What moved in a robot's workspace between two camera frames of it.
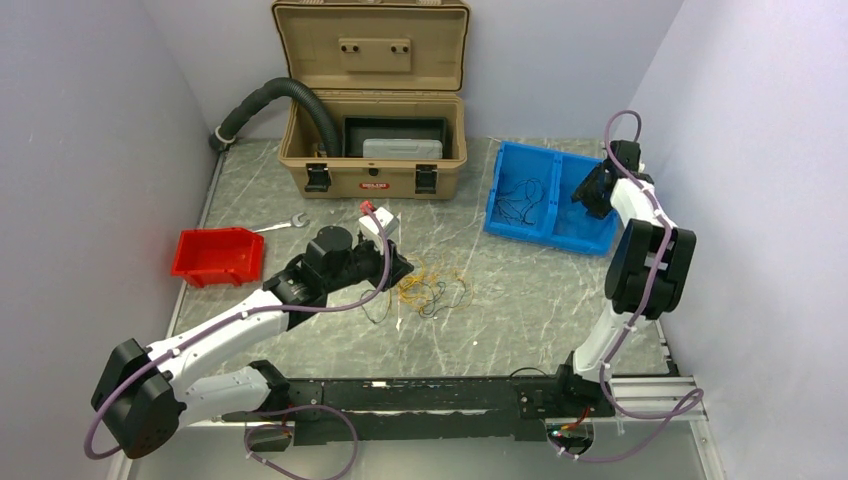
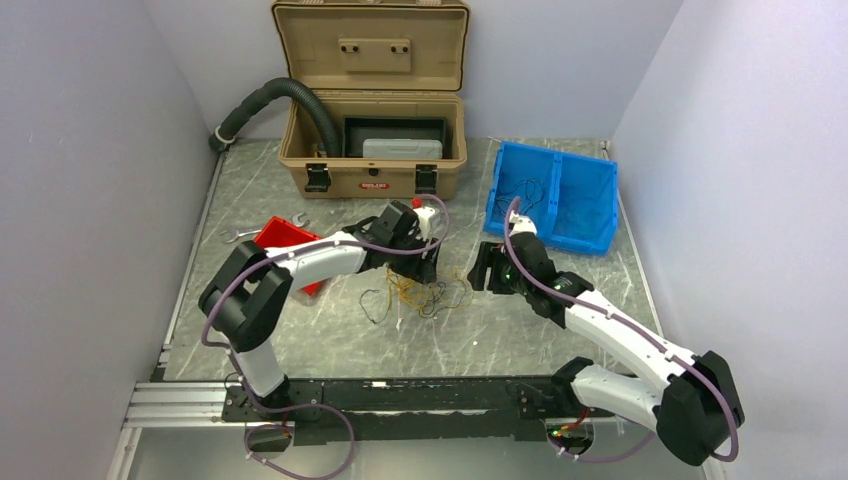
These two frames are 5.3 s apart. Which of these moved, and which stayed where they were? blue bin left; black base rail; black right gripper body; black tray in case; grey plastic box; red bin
Moved: black right gripper body; red bin
Stayed: black tray in case; blue bin left; black base rail; grey plastic box
